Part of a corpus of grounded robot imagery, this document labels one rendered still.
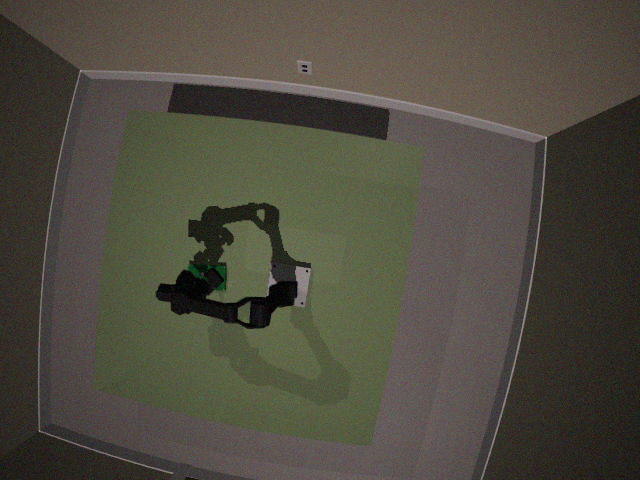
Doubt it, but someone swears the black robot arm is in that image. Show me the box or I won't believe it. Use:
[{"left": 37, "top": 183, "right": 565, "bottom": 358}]
[{"left": 156, "top": 269, "right": 297, "bottom": 329}]

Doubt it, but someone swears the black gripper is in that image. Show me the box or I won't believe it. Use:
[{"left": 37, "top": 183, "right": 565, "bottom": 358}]
[{"left": 191, "top": 268, "right": 224, "bottom": 298}]

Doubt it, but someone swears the green circuit board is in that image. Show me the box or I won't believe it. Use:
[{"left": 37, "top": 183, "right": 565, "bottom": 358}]
[{"left": 188, "top": 264, "right": 226, "bottom": 291}]

